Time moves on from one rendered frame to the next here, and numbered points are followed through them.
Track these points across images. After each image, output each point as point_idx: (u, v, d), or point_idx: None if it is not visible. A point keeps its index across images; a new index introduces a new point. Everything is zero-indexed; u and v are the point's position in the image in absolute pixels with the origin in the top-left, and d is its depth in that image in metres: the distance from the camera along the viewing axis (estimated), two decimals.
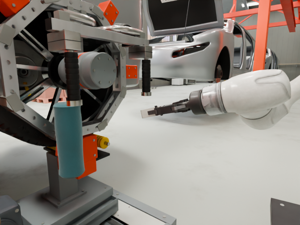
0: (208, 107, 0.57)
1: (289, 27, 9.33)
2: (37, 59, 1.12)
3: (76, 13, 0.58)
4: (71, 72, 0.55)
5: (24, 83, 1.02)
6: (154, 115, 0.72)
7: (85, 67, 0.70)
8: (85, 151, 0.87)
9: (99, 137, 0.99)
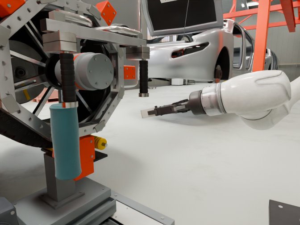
0: (208, 108, 0.57)
1: (289, 27, 9.32)
2: None
3: (72, 13, 0.57)
4: (66, 73, 0.55)
5: (22, 84, 1.02)
6: (154, 115, 0.72)
7: (81, 68, 0.69)
8: (82, 152, 0.87)
9: (96, 138, 0.98)
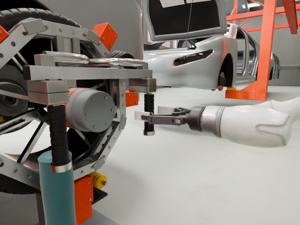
0: None
1: (291, 29, 9.21)
2: (27, 83, 1.00)
3: (63, 53, 0.46)
4: (56, 132, 0.44)
5: (11, 113, 0.91)
6: (145, 112, 0.64)
7: (76, 110, 0.59)
8: (78, 197, 0.76)
9: (95, 175, 0.87)
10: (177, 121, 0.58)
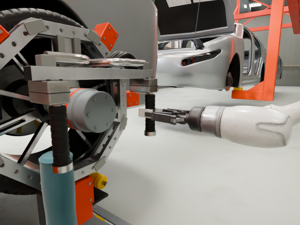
0: None
1: None
2: None
3: (64, 54, 0.46)
4: (57, 132, 0.43)
5: None
6: (148, 110, 0.69)
7: (77, 111, 0.58)
8: (79, 198, 0.75)
9: (96, 176, 0.87)
10: (172, 120, 0.60)
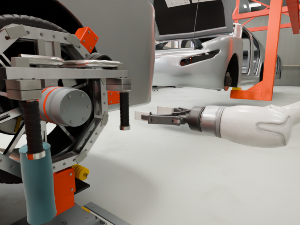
0: None
1: (293, 29, 9.20)
2: None
3: (38, 56, 0.53)
4: (30, 124, 0.50)
5: None
6: (145, 112, 0.64)
7: (54, 107, 0.65)
8: (60, 187, 0.82)
9: (78, 168, 0.94)
10: (176, 121, 0.58)
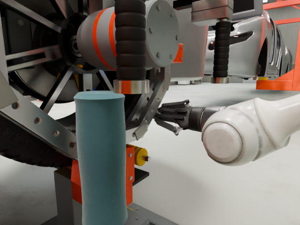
0: (213, 106, 0.60)
1: None
2: None
3: None
4: (132, 8, 0.22)
5: (79, 67, 0.57)
6: None
7: None
8: None
9: (133, 148, 0.66)
10: (173, 132, 0.63)
